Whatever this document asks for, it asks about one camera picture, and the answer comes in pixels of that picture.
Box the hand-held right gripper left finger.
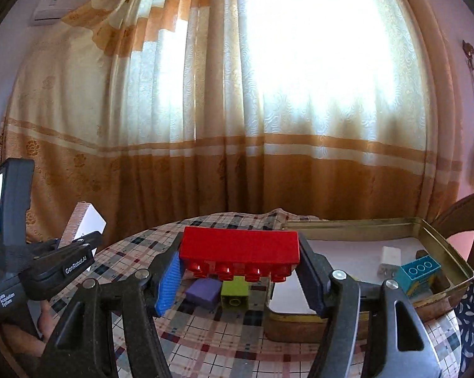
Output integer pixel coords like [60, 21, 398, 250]
[42, 251, 183, 378]

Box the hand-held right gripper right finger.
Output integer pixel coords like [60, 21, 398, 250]
[298, 233, 442, 378]

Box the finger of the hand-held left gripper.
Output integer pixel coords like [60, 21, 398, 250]
[32, 230, 103, 261]

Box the white cardboard box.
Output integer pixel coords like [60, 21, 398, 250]
[58, 202, 107, 272]

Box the purple block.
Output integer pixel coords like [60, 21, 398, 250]
[185, 279, 223, 310]

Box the gold metal tin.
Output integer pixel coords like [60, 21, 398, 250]
[262, 216, 474, 343]

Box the green block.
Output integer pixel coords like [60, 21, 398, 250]
[220, 276, 250, 312]

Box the red building block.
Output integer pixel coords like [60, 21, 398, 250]
[179, 226, 302, 283]

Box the white charger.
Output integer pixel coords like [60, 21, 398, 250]
[376, 246, 408, 284]

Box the teal building block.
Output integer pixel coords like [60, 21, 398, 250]
[396, 255, 442, 297]

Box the person's left hand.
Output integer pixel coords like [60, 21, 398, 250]
[36, 299, 65, 343]

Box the white paper liner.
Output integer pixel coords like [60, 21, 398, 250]
[270, 237, 422, 316]

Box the plaid tablecloth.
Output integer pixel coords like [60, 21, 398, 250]
[44, 209, 462, 378]

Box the brown chair back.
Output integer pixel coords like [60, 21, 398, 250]
[434, 190, 474, 256]

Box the dark blue leaf-print cushion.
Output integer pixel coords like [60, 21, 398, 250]
[455, 279, 474, 369]

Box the cream and orange curtain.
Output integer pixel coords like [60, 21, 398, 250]
[0, 0, 464, 245]

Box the white air conditioner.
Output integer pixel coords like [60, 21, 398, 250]
[31, 0, 70, 22]

